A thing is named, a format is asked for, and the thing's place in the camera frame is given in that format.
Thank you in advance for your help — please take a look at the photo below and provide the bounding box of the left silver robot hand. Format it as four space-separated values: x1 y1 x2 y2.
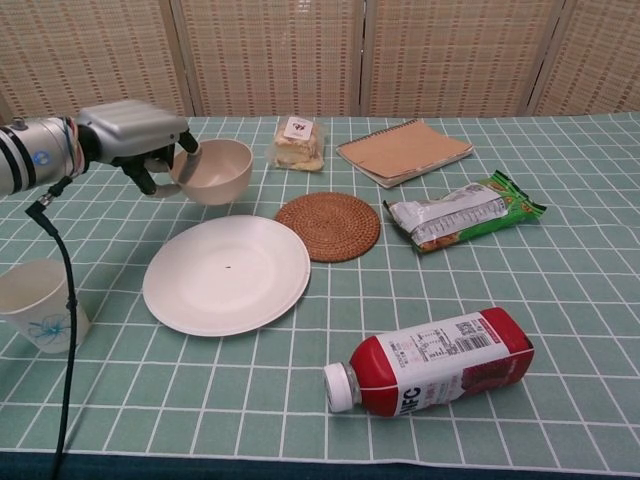
74 99 204 200

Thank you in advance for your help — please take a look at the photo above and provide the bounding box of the beige bowl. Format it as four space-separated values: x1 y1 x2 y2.
169 139 254 205

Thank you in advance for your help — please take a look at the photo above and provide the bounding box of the white paper cup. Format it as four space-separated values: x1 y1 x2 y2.
0 258 92 354

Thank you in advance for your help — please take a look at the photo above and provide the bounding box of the white round plate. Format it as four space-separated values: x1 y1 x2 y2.
142 214 312 337

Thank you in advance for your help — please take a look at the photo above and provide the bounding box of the bamboo folding screen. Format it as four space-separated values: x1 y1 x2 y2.
0 0 640 126

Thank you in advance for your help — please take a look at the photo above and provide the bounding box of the clear packaged bread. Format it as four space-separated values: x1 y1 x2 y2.
266 116 329 174

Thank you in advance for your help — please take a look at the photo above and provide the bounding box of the brown woven round coaster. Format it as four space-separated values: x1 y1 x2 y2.
274 192 381 264

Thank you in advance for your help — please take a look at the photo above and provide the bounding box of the green checked tablecloth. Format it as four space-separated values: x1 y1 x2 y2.
0 110 640 480

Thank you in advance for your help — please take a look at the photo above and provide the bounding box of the brown spiral notebook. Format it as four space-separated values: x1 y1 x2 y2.
335 119 475 190

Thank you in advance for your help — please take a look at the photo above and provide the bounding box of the green snack packet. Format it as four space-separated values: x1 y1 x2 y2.
382 169 548 255

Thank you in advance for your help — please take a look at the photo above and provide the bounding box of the red juice bottle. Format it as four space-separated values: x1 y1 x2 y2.
323 306 535 418

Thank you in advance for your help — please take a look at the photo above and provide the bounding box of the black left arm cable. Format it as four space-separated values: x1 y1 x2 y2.
25 175 80 480

